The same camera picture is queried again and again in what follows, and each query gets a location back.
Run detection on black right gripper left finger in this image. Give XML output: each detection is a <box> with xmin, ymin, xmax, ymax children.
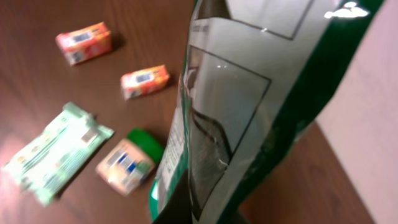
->
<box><xmin>152</xmin><ymin>170</ymin><xmax>192</xmax><ymax>224</ymax></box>

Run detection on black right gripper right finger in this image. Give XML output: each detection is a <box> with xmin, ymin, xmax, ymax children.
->
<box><xmin>229</xmin><ymin>210</ymin><xmax>249</xmax><ymax>224</ymax></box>

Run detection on green lid spice jar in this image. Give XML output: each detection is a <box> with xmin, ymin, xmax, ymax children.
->
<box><xmin>96</xmin><ymin>128</ymin><xmax>164</xmax><ymax>196</ymax></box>

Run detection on mint green wipes pack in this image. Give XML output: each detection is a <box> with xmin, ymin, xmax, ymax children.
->
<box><xmin>2</xmin><ymin>102</ymin><xmax>114</xmax><ymax>206</ymax></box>

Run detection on orange small carton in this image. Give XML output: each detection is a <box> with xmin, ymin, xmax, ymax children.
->
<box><xmin>55</xmin><ymin>22</ymin><xmax>113</xmax><ymax>66</ymax></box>
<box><xmin>120</xmin><ymin>65</ymin><xmax>170</xmax><ymax>100</ymax></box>

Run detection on green 3M glove package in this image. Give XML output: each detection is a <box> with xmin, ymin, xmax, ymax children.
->
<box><xmin>149</xmin><ymin>0</ymin><xmax>382</xmax><ymax>223</ymax></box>

